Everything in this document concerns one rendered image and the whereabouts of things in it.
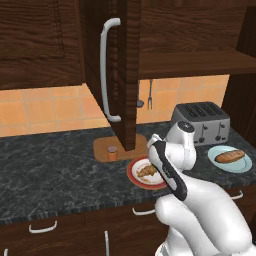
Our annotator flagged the orange jar with grey lid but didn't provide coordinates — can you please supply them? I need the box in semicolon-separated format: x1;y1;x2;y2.
106;145;119;162

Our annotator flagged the brown wooden cutting board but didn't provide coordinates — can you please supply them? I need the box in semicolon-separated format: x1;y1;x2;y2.
92;133;150;164

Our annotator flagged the golden brown croissant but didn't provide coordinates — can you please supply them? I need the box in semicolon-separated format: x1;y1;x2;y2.
136;163;159;178

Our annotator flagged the open dark wood cabinet door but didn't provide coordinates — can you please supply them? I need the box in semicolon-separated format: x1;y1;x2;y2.
79;0;142;152

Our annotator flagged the dark wood cabinet shelf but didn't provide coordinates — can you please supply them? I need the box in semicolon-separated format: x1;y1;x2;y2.
137;0;256;81

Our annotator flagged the dark wood cabinet side panel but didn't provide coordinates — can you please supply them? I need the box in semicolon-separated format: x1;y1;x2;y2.
221;5;256;148

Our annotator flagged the closed dark wood cabinet door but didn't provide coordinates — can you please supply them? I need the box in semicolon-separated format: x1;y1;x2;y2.
0;0;84;91

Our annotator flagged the hanging metal ladle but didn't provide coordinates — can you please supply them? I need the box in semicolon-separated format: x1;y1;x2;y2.
136;79;145;109

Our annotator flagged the hanging metal fork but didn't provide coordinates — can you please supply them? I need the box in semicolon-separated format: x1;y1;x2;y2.
147;78;154;111

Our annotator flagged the red-rimmed white plate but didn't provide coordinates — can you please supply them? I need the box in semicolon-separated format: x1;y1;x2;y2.
126;155;168;191

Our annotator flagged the silver four-slot toaster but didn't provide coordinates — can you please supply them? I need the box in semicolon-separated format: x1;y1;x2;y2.
171;101;231;147

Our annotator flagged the dark wood drawer front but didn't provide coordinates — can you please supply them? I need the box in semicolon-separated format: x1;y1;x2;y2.
0;213;85;244
83;199;162;231

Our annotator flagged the brown baguette roll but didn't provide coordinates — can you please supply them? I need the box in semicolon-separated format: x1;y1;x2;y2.
214;149;246;164

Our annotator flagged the light blue plate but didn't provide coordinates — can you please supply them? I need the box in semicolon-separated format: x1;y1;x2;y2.
207;144;254;174

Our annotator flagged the dark wood cupboard door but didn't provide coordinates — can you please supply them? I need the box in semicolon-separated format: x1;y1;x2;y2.
84;223;169;256

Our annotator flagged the long white cabinet door handle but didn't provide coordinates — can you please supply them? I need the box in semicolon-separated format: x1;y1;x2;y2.
99;17;122;123

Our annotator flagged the white drawer handle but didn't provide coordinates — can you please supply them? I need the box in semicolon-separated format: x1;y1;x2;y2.
131;206;157;217
28;220;58;235
229;190;244;201

